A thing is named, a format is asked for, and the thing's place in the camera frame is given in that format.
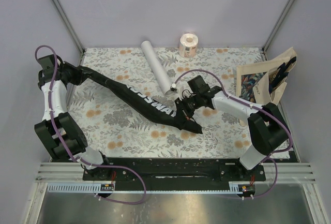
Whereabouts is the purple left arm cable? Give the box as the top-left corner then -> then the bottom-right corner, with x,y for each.
35,44 -> 78,164

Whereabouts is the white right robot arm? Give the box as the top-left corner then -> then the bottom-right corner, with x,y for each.
175,76 -> 290,181

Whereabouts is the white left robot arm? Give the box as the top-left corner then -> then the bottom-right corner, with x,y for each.
34,54 -> 112,180

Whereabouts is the white shuttlecock tube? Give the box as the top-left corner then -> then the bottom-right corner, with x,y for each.
141,40 -> 176,96

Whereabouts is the black racket bag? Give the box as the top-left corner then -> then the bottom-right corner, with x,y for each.
79,66 -> 202,134

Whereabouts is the beige tote bag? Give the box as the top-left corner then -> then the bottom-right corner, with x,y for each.
235,47 -> 297,105

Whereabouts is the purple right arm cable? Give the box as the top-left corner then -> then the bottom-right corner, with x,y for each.
172,69 -> 293,199

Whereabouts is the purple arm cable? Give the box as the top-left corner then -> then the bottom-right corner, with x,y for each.
35,44 -> 78,164
172,69 -> 293,199

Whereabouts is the pink toilet paper roll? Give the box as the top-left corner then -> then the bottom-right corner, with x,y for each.
178,33 -> 199,58

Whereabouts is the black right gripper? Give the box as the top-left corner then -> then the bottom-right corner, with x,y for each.
174,94 -> 202,124

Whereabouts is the floral table mat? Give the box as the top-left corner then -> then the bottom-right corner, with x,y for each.
68,48 -> 264,158

